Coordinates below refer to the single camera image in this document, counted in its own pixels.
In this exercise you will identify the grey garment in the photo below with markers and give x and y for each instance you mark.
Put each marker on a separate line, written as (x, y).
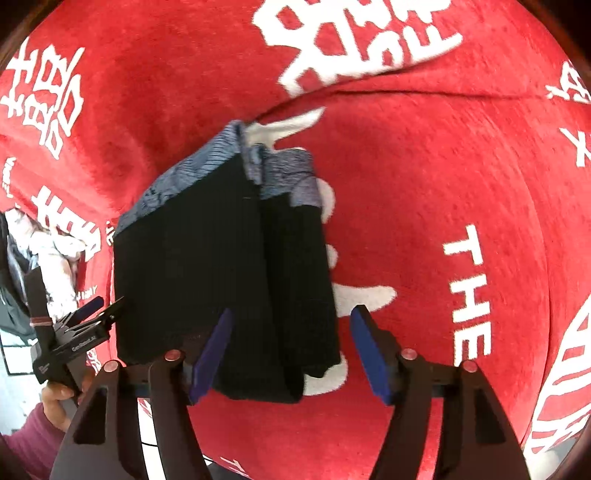
(16, 286)

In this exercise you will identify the red printed blanket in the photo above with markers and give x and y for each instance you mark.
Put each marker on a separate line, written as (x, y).
(438, 161)

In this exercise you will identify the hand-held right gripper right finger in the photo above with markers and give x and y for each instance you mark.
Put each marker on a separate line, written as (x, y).
(369, 350)

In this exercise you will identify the person's left hand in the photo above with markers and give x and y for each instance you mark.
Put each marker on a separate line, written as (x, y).
(55, 401)

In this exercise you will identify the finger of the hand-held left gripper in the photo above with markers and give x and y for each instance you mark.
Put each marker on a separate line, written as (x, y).
(90, 308)
(108, 314)

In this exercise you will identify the dark pants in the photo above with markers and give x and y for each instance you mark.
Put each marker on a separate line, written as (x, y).
(207, 254)

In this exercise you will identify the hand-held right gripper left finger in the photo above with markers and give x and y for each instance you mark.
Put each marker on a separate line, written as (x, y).
(210, 355)

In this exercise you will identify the white garment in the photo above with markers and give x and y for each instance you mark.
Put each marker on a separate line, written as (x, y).
(55, 258)

